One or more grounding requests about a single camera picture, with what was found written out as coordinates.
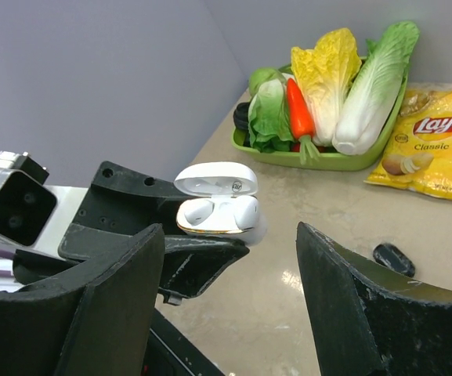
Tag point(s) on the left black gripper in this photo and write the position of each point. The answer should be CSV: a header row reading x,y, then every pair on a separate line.
x,y
119,203

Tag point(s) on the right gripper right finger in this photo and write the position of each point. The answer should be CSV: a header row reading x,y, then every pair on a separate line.
x,y
369,320

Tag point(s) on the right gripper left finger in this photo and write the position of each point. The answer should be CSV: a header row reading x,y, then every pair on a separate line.
x,y
91,319

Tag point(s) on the black earbud charging case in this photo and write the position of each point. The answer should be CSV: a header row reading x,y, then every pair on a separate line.
x,y
389,256

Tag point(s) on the white earbud charging case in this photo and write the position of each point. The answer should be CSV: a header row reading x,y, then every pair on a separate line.
x,y
219,182

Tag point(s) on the white earbud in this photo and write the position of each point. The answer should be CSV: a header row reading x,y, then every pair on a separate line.
x,y
246,212
197,211

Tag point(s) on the dark green toy vegetable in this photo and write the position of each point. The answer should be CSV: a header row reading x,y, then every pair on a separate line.
x,y
240,116

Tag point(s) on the green white bok choy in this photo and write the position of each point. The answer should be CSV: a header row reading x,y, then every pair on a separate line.
x,y
268,119

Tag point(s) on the green plastic vegetable tray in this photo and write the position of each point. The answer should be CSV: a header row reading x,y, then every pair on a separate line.
x,y
330,161

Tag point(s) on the orange toy carrot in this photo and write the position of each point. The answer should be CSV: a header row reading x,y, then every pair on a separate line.
x,y
302,124

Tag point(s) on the yellow Lays chips bag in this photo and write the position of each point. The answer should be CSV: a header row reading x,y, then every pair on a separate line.
x,y
418,155

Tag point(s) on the round green cabbage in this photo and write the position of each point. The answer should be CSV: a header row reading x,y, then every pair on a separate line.
x,y
262,75

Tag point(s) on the tall green napa cabbage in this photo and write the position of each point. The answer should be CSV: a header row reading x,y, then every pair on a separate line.
x,y
375,89

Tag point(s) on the yellow toy cabbage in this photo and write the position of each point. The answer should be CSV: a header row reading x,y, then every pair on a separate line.
x,y
324,75

